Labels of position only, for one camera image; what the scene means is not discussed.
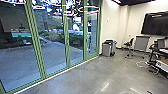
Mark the green framed glass door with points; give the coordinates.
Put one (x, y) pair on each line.
(91, 30)

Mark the grey trash bin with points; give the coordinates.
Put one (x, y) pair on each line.
(106, 49)

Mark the green garden shrub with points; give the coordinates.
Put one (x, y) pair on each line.
(63, 38)

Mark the grey panel on stand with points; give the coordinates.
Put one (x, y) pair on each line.
(142, 43)

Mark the white wall thermostat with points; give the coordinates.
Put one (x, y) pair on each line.
(107, 20)

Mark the black wall screen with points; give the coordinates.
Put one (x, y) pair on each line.
(156, 22)

